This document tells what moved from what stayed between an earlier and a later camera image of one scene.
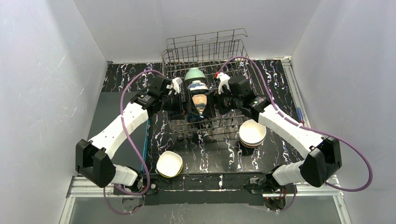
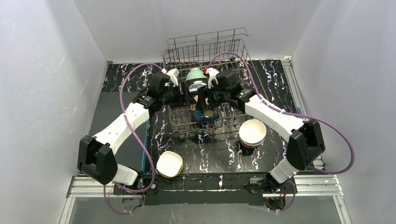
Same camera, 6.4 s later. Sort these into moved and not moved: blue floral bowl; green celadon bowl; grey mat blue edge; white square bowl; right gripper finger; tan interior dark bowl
Moved: right gripper finger; tan interior dark bowl
Not moved: white square bowl; grey mat blue edge; blue floral bowl; green celadon bowl
